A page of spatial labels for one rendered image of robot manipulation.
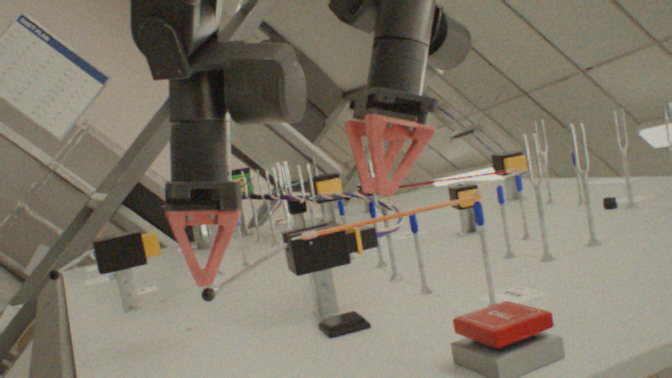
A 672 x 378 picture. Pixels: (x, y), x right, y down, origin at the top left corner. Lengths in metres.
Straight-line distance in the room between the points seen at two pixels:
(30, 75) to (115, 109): 1.00
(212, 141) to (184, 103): 0.04
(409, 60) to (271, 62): 0.15
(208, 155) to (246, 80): 0.08
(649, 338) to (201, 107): 0.41
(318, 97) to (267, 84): 1.18
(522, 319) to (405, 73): 0.29
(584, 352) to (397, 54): 0.33
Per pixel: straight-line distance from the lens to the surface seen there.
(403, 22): 0.67
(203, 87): 0.62
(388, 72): 0.66
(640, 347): 0.50
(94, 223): 1.55
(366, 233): 0.67
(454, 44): 0.74
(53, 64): 8.31
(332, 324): 0.61
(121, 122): 8.15
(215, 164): 0.62
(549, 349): 0.48
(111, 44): 8.36
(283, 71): 0.58
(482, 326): 0.46
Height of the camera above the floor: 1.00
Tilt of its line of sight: 13 degrees up
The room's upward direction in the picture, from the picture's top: 34 degrees clockwise
